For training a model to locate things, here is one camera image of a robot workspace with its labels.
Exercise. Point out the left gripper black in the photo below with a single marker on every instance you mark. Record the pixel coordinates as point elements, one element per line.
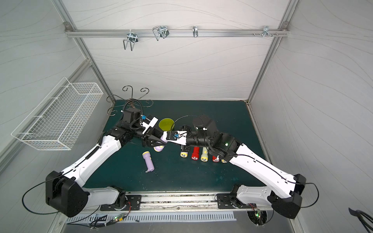
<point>148,137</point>

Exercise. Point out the purple flashlight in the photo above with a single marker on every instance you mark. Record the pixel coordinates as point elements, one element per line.
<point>184,151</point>
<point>161,147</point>
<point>148,160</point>

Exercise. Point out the red flashlight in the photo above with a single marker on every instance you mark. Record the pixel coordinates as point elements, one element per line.
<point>195,154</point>

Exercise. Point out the red flashlight horizontal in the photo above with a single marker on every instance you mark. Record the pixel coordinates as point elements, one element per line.
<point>215,159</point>

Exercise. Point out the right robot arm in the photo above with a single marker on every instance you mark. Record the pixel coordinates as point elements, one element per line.
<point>282,191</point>

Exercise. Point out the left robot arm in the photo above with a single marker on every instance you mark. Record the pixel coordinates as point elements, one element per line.
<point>77,174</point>

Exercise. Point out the lime green bowl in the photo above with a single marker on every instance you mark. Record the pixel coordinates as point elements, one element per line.
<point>166,124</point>

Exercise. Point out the dark green table mat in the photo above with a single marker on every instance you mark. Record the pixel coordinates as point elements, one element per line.
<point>127,169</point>

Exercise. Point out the white vent strip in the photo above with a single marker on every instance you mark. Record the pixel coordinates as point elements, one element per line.
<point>163,217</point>

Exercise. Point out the left green-lit circuit board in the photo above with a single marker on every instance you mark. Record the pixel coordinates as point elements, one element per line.
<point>119,217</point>

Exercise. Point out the green-lit circuit board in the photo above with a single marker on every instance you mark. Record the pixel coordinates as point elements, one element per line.
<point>119,217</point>
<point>258,213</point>

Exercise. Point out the right green-lit circuit board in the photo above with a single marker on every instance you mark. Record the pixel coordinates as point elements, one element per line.
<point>258,213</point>

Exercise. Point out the metal double hook left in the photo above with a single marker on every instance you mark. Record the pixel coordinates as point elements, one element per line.
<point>130,41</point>

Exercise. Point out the metal double hook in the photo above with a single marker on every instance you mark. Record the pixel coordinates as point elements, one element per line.
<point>160,32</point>
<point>130,41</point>

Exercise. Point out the small metal hook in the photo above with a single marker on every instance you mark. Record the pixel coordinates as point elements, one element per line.
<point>195,31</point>

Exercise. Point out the metal double hook middle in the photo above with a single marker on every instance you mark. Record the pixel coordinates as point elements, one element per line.
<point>160,32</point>

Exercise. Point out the black object bottom right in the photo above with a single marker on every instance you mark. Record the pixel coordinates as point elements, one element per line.
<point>365,219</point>

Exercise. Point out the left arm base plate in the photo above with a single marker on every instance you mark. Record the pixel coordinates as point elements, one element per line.
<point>134,202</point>

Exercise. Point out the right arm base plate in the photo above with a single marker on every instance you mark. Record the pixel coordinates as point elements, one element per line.
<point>227,201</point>

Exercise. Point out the aluminium front rail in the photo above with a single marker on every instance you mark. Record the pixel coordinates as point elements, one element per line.
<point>174,201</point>

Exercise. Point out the aluminium rail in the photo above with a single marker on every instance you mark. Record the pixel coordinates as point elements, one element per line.
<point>174,33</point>
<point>174,201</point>

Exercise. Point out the white wire basket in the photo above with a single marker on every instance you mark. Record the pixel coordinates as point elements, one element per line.
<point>56,122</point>

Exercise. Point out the aluminium top rail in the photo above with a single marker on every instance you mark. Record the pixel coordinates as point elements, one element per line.
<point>174,33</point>

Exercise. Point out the metal hook bracket right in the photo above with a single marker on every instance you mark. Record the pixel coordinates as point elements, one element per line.
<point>265,33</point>

